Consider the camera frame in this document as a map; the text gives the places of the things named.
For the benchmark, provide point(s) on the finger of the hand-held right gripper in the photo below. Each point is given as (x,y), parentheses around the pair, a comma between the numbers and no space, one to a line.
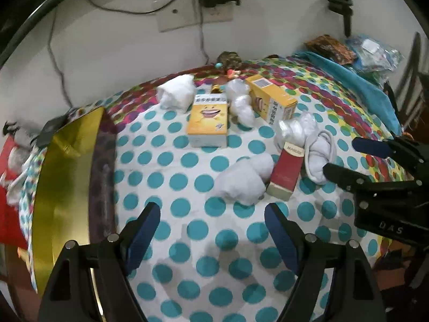
(338,172)
(368,147)

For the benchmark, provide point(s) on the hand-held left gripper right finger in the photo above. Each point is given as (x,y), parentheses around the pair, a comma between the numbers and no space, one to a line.
(281,238)

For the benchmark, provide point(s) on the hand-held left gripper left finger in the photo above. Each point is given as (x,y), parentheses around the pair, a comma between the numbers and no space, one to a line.
(144,238)

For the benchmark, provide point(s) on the white knotted sock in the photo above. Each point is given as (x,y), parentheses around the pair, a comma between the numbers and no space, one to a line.
(316,161)

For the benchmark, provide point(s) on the red carton box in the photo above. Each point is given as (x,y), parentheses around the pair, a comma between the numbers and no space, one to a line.
(285,171)

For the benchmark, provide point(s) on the clear plastic bag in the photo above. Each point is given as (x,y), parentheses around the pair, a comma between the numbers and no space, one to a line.
(295,130)

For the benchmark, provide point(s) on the gold tin box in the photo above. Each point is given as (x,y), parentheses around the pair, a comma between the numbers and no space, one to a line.
(63,191)

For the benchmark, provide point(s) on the yellow smiley face box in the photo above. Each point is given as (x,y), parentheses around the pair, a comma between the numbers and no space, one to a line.
(268,97)
(207,117)

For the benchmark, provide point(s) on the white plastic bag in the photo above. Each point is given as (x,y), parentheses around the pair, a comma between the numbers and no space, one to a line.
(241,104)

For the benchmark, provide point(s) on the blue cloth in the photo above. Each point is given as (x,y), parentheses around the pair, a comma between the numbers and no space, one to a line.
(362,84)

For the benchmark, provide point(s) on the polka dot bed sheet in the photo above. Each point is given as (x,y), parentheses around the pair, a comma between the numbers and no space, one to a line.
(201,191)

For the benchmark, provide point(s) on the clear bag with blue contents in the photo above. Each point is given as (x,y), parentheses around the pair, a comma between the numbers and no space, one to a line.
(372,57)

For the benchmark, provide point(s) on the dark metal chair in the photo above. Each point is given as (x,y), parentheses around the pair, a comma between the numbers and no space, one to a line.
(415,60)

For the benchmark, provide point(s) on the brown patterned pouch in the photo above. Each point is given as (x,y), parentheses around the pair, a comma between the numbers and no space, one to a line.
(330,48)

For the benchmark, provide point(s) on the white cloth bag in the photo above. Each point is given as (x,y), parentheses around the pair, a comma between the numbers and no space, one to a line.
(16,191)

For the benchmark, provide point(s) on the red bag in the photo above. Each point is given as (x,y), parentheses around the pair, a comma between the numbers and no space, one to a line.
(8,214)

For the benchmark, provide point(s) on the black power bank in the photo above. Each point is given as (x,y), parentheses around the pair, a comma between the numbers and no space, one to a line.
(50,130)

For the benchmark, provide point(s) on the small toy figurine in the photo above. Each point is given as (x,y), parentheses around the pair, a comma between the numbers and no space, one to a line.
(231,72)

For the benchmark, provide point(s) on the clear spray bottle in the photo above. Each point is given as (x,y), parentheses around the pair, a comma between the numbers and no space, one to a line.
(21,136)

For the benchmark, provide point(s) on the black clamp mount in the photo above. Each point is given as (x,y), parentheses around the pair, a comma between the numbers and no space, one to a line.
(338,1)

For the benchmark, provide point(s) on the white wall socket plate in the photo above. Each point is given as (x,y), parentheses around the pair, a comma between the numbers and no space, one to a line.
(177,15)

